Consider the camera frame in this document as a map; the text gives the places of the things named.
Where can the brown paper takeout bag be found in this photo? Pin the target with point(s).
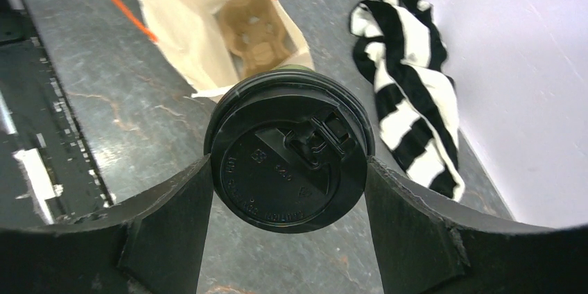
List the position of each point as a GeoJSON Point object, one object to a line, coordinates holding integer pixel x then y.
{"type": "Point", "coordinates": [188, 35]}

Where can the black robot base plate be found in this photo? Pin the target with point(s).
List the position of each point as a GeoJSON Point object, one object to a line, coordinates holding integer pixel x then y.
{"type": "Point", "coordinates": [48, 174]}

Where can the black plastic cup lid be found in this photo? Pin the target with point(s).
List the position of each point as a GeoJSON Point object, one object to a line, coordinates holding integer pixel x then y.
{"type": "Point", "coordinates": [289, 151]}

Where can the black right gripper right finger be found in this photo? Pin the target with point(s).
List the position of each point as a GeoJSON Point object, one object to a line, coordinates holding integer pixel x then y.
{"type": "Point", "coordinates": [427, 243]}

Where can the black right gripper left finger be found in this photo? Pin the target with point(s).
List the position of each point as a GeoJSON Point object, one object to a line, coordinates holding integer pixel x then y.
{"type": "Point", "coordinates": [150, 243]}

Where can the green paper coffee cup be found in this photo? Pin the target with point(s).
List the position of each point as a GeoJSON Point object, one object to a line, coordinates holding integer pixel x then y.
{"type": "Point", "coordinates": [292, 68]}

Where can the black white striped cloth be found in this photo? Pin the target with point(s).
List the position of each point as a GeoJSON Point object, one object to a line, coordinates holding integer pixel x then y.
{"type": "Point", "coordinates": [400, 51]}

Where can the brown pulp cup carrier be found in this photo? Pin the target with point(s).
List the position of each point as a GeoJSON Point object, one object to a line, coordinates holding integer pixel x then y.
{"type": "Point", "coordinates": [254, 32]}

